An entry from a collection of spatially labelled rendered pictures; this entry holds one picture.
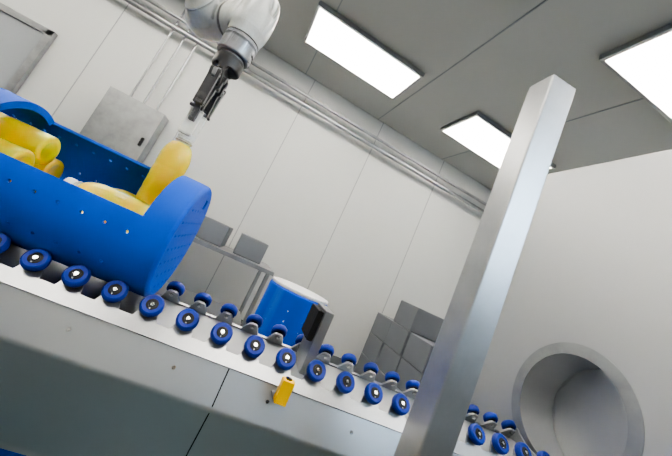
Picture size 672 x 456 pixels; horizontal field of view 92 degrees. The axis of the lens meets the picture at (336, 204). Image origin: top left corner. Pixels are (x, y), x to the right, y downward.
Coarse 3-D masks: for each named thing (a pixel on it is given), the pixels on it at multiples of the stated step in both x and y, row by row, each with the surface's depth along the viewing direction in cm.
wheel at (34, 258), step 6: (30, 252) 61; (36, 252) 61; (42, 252) 62; (48, 252) 62; (24, 258) 60; (30, 258) 60; (36, 258) 61; (42, 258) 61; (48, 258) 62; (24, 264) 59; (30, 264) 60; (36, 264) 60; (42, 264) 61; (48, 264) 62; (30, 270) 60; (36, 270) 60
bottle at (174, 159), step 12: (168, 144) 76; (180, 144) 76; (168, 156) 75; (180, 156) 76; (156, 168) 74; (168, 168) 74; (180, 168) 76; (144, 180) 74; (156, 180) 73; (168, 180) 75; (144, 192) 73; (156, 192) 73
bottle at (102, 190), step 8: (80, 184) 67; (88, 184) 67; (96, 184) 68; (104, 184) 69; (96, 192) 66; (104, 192) 67; (112, 192) 68; (120, 192) 69; (112, 200) 67; (120, 200) 67; (128, 200) 68; (136, 200) 69; (128, 208) 67; (136, 208) 68; (144, 208) 69
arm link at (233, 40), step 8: (224, 32) 82; (232, 32) 80; (240, 32) 80; (224, 40) 80; (232, 40) 80; (240, 40) 80; (248, 40) 81; (224, 48) 81; (232, 48) 80; (240, 48) 80; (248, 48) 82; (256, 48) 84; (240, 56) 81; (248, 56) 82; (248, 64) 85
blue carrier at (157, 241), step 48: (0, 96) 64; (96, 144) 80; (0, 192) 58; (48, 192) 59; (192, 192) 70; (48, 240) 61; (96, 240) 61; (144, 240) 62; (192, 240) 89; (144, 288) 66
